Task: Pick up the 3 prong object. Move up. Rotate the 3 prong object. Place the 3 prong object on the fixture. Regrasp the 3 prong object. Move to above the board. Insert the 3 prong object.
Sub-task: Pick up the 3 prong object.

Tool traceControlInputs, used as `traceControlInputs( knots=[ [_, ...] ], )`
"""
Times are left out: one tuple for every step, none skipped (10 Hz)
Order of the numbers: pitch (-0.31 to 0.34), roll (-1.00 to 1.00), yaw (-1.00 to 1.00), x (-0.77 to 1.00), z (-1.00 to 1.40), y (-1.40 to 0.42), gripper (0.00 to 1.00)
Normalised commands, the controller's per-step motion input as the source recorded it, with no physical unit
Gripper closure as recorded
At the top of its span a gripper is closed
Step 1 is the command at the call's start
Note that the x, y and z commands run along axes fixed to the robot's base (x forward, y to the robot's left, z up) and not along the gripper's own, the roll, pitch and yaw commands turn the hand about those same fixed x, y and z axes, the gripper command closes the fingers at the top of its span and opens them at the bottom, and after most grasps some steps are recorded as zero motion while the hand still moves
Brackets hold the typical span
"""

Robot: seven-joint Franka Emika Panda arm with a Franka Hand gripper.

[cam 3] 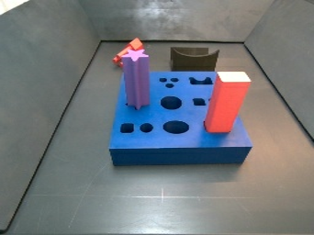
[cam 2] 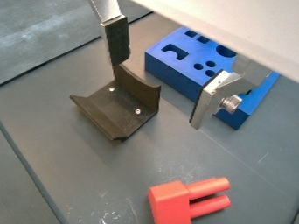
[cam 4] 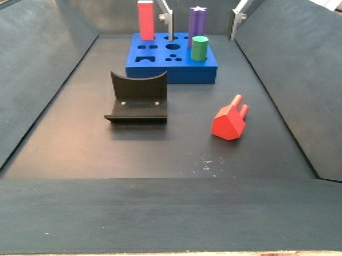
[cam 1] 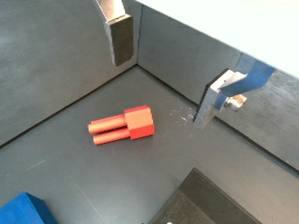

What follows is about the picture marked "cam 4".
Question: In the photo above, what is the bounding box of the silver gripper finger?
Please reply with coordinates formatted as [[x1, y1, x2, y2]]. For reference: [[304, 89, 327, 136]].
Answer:
[[229, 0, 248, 40], [156, 0, 173, 42]]

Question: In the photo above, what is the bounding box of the black curved fixture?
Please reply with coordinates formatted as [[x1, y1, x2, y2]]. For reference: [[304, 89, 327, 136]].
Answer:
[[104, 73, 168, 123]]

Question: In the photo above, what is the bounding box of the red rectangular peg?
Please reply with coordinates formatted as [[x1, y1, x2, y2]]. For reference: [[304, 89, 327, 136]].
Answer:
[[137, 0, 154, 40]]

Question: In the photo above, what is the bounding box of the purple star peg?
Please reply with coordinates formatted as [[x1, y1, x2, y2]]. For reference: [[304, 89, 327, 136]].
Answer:
[[188, 6, 206, 46]]

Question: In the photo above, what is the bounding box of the green hexagonal peg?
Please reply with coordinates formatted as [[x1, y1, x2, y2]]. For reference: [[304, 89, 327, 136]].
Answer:
[[190, 36, 208, 62]]

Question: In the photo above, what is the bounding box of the blue shape sorter block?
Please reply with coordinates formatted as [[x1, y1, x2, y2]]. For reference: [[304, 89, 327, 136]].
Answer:
[[125, 33, 217, 84]]

